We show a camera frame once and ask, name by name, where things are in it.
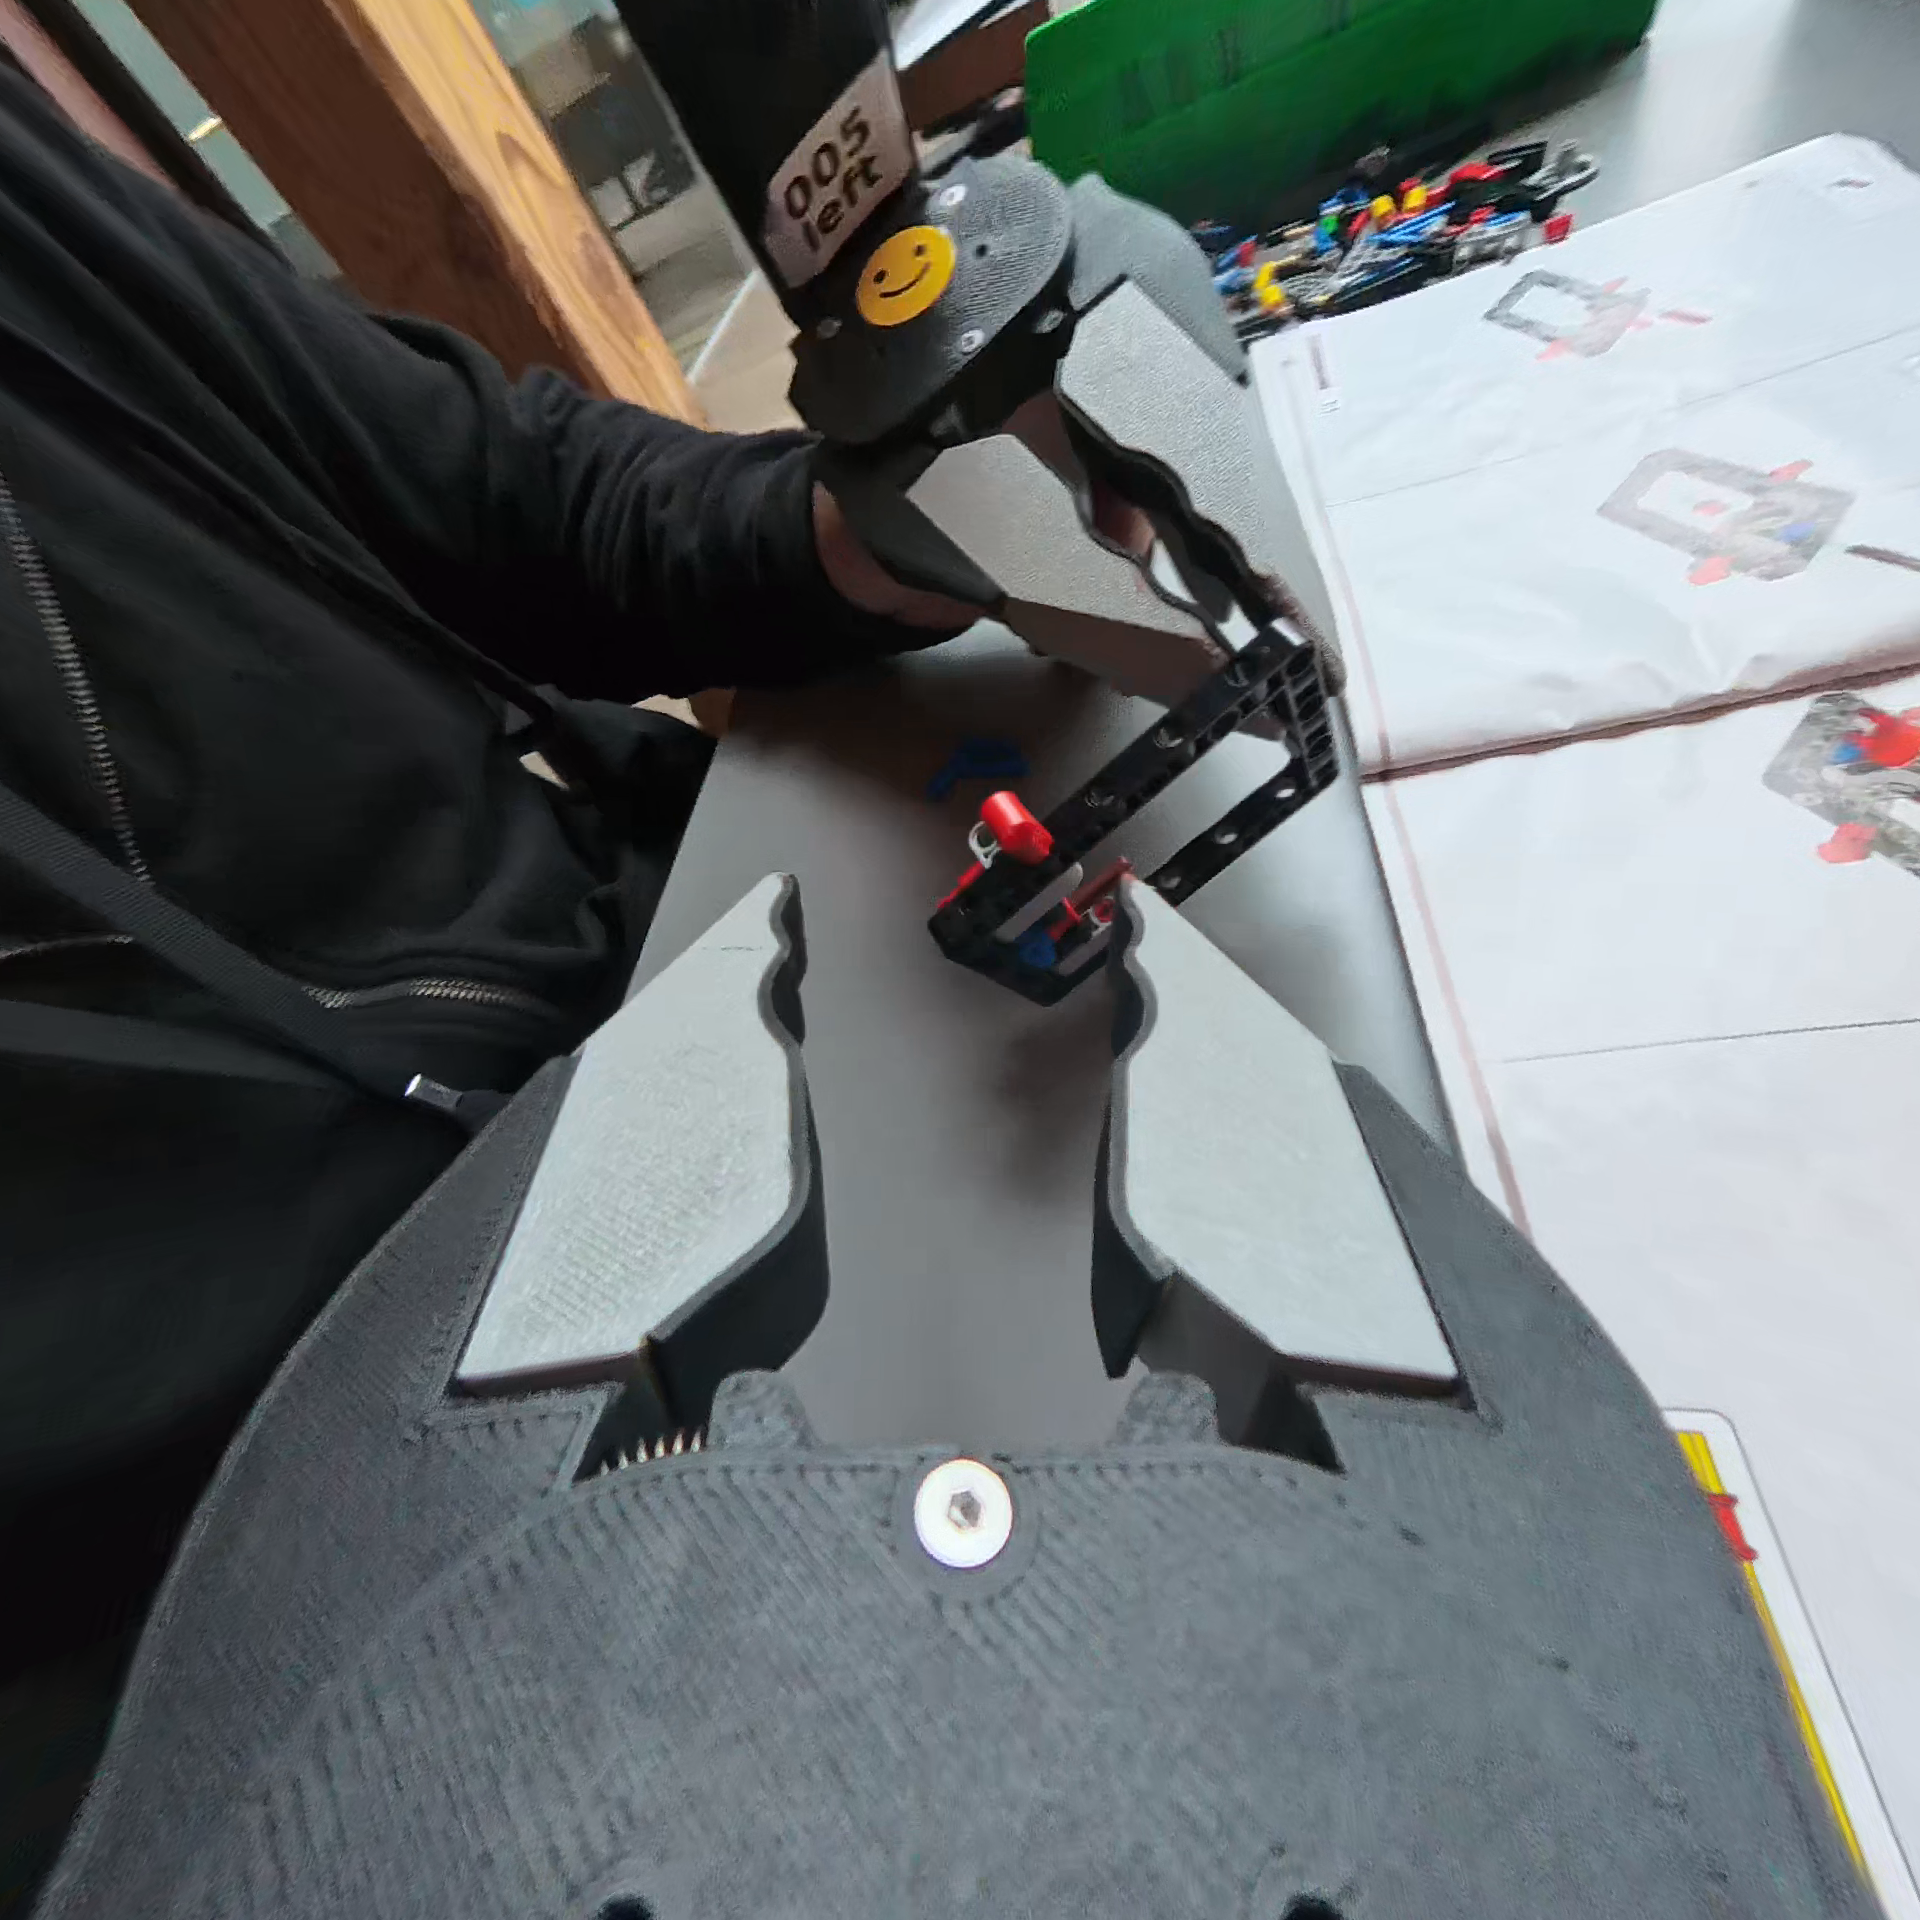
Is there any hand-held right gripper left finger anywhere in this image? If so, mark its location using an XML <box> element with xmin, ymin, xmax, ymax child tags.
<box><xmin>451</xmin><ymin>874</ymin><xmax>831</xmax><ymax>1409</ymax></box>

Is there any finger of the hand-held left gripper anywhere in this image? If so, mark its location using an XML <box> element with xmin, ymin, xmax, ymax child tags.
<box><xmin>901</xmin><ymin>391</ymin><xmax>1255</xmax><ymax>694</ymax></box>
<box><xmin>1054</xmin><ymin>282</ymin><xmax>1345</xmax><ymax>694</ymax></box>

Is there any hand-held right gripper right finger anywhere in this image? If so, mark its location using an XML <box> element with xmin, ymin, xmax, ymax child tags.
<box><xmin>1089</xmin><ymin>883</ymin><xmax>1464</xmax><ymax>1389</ymax></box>

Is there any black lego frame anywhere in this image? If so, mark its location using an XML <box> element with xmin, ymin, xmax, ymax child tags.
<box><xmin>927</xmin><ymin>619</ymin><xmax>1343</xmax><ymax>1011</ymax></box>

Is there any person's left forearm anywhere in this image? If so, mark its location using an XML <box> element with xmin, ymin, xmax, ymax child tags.
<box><xmin>502</xmin><ymin>369</ymin><xmax>841</xmax><ymax>706</ymax></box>

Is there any pile of loose lego pieces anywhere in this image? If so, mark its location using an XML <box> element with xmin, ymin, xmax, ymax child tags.
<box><xmin>1195</xmin><ymin>140</ymin><xmax>1603</xmax><ymax>325</ymax></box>

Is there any lego instruction booklet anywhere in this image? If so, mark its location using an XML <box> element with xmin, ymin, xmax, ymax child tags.
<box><xmin>1248</xmin><ymin>133</ymin><xmax>1920</xmax><ymax>1920</ymax></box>

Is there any person's left hand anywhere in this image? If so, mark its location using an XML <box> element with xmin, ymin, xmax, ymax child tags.
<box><xmin>808</xmin><ymin>481</ymin><xmax>1038</xmax><ymax>641</ymax></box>

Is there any green plastic bin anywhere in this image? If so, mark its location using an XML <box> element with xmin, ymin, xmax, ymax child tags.
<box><xmin>1023</xmin><ymin>0</ymin><xmax>1660</xmax><ymax>226</ymax></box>

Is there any person's torso in black jacket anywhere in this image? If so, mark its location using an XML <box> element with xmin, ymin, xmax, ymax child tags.
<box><xmin>0</xmin><ymin>46</ymin><xmax>721</xmax><ymax>1846</ymax></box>

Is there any wooden post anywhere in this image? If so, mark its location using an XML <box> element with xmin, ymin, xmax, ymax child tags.
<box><xmin>127</xmin><ymin>0</ymin><xmax>705</xmax><ymax>430</ymax></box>

